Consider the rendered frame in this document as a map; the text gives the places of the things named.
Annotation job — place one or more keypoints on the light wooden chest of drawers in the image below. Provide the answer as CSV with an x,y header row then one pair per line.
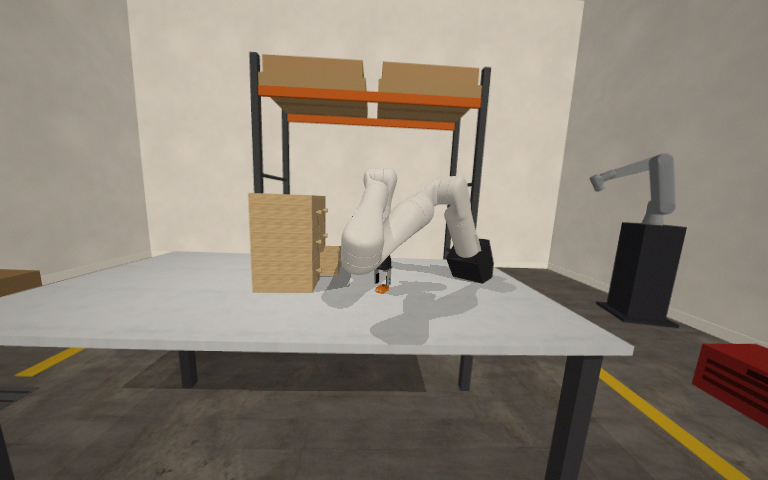
x,y
281,242

